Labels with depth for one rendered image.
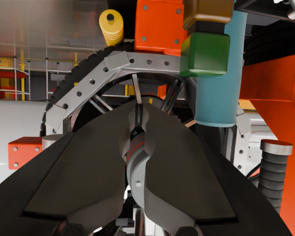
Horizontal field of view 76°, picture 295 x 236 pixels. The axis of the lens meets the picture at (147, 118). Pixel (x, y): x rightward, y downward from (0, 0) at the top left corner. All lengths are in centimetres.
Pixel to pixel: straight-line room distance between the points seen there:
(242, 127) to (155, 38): 33
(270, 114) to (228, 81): 51
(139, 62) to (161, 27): 10
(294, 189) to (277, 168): 45
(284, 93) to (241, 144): 31
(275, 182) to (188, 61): 26
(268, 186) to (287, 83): 51
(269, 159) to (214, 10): 25
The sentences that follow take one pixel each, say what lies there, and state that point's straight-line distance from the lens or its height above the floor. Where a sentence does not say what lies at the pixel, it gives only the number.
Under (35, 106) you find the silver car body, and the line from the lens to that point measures 103.
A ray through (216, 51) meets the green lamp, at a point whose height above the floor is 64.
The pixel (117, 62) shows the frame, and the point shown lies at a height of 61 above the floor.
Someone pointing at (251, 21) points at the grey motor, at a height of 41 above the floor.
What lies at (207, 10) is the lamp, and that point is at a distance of 21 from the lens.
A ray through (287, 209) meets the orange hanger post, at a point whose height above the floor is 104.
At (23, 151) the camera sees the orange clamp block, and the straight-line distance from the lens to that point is 56.
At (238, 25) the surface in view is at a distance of 43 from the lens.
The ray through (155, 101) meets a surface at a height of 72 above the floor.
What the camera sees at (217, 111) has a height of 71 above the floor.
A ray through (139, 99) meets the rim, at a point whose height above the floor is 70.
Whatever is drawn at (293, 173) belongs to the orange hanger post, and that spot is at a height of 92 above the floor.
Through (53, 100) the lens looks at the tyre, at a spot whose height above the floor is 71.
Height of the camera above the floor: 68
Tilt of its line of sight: 7 degrees up
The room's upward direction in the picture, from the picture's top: 177 degrees counter-clockwise
